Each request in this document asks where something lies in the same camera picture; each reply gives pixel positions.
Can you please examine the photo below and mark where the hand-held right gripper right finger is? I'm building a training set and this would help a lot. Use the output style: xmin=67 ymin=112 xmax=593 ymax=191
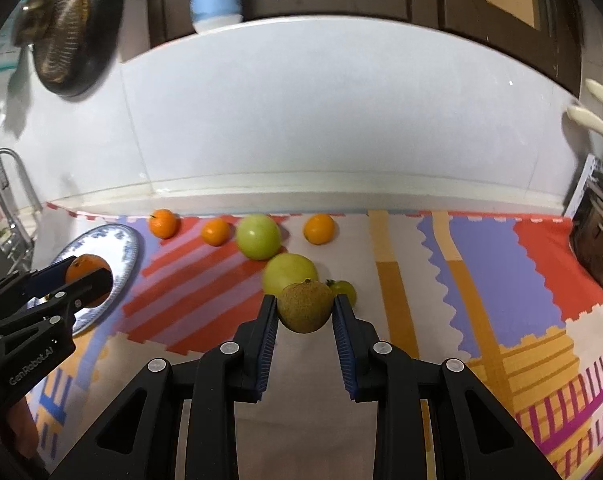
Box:
xmin=331 ymin=295 xmax=557 ymax=480

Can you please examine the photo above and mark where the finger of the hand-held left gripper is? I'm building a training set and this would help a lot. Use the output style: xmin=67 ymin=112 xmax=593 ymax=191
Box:
xmin=0 ymin=255 xmax=78 ymax=320
xmin=0 ymin=267 xmax=114 ymax=343

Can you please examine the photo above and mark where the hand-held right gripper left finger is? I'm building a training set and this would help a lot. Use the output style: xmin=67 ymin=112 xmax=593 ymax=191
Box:
xmin=52 ymin=295 xmax=281 ymax=480

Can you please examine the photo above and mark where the orange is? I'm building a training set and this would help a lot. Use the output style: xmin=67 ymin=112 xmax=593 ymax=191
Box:
xmin=148 ymin=208 xmax=179 ymax=240
xmin=66 ymin=254 xmax=113 ymax=308
xmin=200 ymin=218 xmax=232 ymax=247
xmin=303 ymin=213 xmax=337 ymax=246

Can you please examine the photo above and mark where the blue and white plate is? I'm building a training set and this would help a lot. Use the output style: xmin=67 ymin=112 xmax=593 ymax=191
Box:
xmin=29 ymin=224 xmax=140 ymax=337

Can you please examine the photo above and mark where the brown speckled fruit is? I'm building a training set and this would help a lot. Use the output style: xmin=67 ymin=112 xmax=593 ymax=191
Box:
xmin=276 ymin=280 xmax=335 ymax=334

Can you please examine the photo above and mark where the small yellow-green fruit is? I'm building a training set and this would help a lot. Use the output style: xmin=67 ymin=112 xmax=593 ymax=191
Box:
xmin=326 ymin=279 xmax=357 ymax=309

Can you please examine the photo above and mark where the green apple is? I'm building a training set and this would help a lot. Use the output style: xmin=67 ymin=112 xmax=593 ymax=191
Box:
xmin=262 ymin=252 xmax=321 ymax=297
xmin=236 ymin=213 xmax=282 ymax=261

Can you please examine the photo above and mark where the person's left hand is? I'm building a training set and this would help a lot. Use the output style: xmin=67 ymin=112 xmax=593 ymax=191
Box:
xmin=4 ymin=400 xmax=38 ymax=461

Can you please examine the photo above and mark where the chrome faucet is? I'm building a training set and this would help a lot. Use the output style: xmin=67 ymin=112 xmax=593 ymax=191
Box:
xmin=0 ymin=147 xmax=45 ymax=241

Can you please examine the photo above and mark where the colourful patterned mat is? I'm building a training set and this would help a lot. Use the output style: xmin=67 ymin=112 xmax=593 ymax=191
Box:
xmin=26 ymin=202 xmax=603 ymax=480

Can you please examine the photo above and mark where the brass skimmer ladle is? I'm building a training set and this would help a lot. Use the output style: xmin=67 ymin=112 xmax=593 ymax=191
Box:
xmin=14 ymin=0 xmax=92 ymax=83

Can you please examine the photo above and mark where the black frying pan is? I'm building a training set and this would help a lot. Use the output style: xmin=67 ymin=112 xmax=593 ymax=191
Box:
xmin=14 ymin=0 xmax=125 ymax=98

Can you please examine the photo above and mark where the knife rack with utensils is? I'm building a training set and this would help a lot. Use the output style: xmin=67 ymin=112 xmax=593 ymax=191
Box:
xmin=569 ymin=175 xmax=603 ymax=301

